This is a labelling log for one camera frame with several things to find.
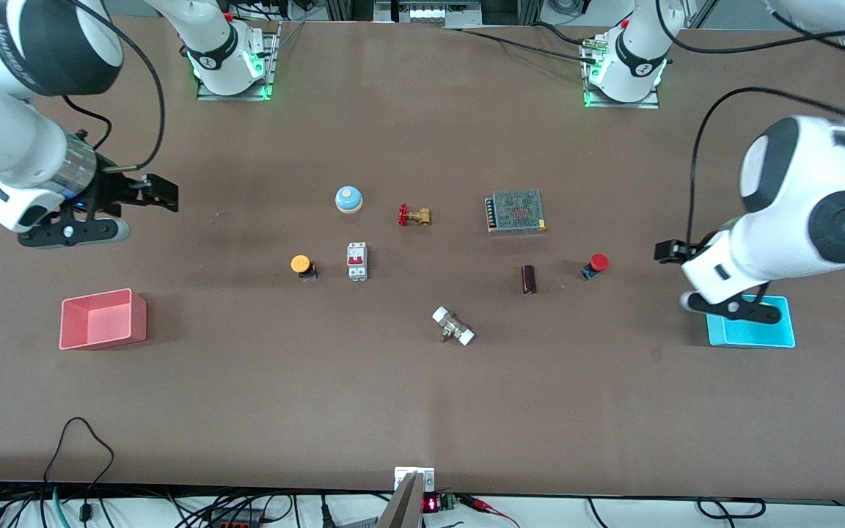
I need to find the cyan plastic box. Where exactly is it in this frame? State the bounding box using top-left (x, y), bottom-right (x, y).
top-left (706, 295), bottom-right (796, 348)

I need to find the pink plastic box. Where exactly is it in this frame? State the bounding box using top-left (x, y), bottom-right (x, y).
top-left (59, 288), bottom-right (148, 351)

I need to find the metal mesh power supply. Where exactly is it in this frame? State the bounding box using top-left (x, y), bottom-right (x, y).
top-left (486, 189), bottom-right (546, 235)

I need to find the metal fitting with white caps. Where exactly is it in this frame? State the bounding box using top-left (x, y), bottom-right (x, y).
top-left (431, 306), bottom-right (476, 346)

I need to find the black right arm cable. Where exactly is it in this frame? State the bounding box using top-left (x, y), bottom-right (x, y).
top-left (63, 0), bottom-right (167, 173)

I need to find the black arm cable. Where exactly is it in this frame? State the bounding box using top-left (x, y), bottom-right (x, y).
top-left (657, 0), bottom-right (845, 56)
top-left (63, 0), bottom-right (167, 173)

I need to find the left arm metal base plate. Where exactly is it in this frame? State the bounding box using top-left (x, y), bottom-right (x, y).
top-left (580, 37), bottom-right (662, 109)

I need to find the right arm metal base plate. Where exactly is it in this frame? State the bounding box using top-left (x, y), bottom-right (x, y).
top-left (197, 22), bottom-right (280, 101)

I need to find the black left arm upper cable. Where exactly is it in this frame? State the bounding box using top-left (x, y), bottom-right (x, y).
top-left (657, 0), bottom-right (845, 56)

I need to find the black cables to arm base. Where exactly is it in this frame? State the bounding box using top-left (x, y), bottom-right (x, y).
top-left (452, 26), bottom-right (599, 64)

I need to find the looped black cable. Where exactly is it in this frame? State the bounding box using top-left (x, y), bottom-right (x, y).
top-left (43, 417), bottom-right (115, 499)

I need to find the coiled black cable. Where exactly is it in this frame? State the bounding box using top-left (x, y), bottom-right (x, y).
top-left (696, 497), bottom-right (767, 521)

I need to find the red clip lead wire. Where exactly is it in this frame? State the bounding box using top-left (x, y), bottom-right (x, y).
top-left (463, 496), bottom-right (522, 528)

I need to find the teal cable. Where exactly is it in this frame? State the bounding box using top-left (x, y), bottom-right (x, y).
top-left (51, 486), bottom-right (73, 528)

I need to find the aluminium frame with white strip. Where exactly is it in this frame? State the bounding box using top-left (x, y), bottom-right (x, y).
top-left (373, 0), bottom-right (483, 29)

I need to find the silver camera mount bracket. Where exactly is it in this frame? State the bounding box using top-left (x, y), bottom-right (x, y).
top-left (394, 466), bottom-right (436, 493)

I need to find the grey camera mount bar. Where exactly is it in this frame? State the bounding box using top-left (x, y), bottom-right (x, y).
top-left (377, 473), bottom-right (424, 528)

